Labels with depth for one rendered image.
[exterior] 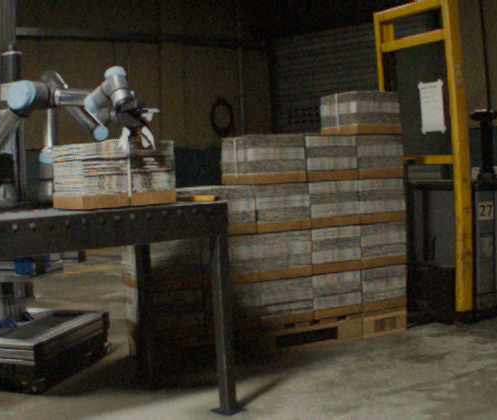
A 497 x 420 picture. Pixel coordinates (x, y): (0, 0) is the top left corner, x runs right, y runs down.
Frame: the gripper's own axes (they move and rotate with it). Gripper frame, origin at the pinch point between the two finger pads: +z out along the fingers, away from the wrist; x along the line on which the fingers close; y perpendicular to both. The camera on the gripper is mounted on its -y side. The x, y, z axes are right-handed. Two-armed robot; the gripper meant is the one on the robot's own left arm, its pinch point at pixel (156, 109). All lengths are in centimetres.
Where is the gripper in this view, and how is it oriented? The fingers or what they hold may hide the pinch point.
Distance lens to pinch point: 409.9
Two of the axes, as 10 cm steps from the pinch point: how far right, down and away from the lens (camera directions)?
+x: 2.3, 1.8, -9.6
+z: 9.7, -0.5, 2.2
